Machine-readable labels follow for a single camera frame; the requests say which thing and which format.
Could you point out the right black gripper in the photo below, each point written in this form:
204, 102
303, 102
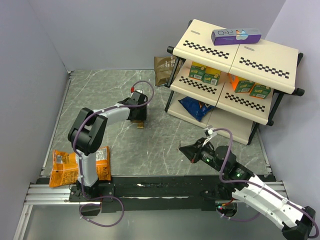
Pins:
193, 151

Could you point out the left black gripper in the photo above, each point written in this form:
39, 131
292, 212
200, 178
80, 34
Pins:
142, 117

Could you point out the brass padlock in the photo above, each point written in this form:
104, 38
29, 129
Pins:
140, 124

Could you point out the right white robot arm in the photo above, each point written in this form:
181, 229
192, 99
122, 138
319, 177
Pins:
294, 221

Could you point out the blue snack bag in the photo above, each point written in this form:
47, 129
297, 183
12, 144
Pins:
197, 109

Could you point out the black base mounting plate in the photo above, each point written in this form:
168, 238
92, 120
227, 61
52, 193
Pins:
152, 193

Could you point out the brown foil pouch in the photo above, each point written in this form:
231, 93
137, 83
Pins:
163, 67

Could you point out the green box far left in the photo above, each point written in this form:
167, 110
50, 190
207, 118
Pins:
197, 71

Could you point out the beige three-tier shelf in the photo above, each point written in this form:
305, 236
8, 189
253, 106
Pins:
265, 62

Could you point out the orange green box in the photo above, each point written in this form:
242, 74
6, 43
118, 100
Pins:
239, 84

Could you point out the green box far right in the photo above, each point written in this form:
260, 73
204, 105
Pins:
260, 91

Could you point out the orange chips bag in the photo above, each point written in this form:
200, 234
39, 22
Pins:
65, 167

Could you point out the purple toothpaste box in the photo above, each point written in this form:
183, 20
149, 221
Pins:
235, 36

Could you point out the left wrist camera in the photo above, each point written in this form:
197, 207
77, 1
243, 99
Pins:
132, 90

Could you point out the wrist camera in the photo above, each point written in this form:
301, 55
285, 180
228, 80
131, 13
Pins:
132, 90
210, 133

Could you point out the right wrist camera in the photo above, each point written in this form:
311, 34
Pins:
210, 133

